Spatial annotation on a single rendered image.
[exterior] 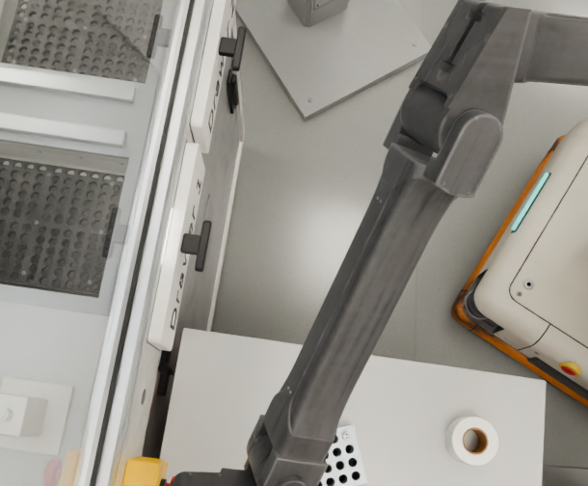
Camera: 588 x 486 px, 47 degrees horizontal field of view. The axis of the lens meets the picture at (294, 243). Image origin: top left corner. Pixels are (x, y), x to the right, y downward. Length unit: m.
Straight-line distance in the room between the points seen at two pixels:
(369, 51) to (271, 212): 0.58
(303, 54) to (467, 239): 0.72
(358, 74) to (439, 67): 1.47
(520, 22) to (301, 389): 0.37
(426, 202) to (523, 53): 0.14
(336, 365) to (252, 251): 1.27
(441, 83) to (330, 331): 0.24
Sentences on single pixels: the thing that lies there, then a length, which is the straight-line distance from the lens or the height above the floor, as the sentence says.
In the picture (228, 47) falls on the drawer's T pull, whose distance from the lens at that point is 1.07.
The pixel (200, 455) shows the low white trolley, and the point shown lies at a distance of 1.08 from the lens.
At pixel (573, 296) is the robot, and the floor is 0.28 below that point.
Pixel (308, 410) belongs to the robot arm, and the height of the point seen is 1.17.
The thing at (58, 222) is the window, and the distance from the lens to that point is 0.58.
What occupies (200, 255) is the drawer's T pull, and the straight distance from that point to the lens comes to 0.95.
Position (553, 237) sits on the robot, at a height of 0.28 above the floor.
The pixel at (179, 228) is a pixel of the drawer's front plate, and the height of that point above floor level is 0.93.
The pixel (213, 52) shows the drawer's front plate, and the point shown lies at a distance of 1.05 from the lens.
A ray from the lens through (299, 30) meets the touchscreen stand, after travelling 2.12.
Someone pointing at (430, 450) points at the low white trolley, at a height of 0.76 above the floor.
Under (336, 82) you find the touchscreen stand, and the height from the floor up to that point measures 0.03.
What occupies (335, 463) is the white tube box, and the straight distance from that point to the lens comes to 1.04.
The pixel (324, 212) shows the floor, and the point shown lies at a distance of 1.93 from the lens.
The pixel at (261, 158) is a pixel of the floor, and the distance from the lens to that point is 1.97.
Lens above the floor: 1.83
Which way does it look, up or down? 75 degrees down
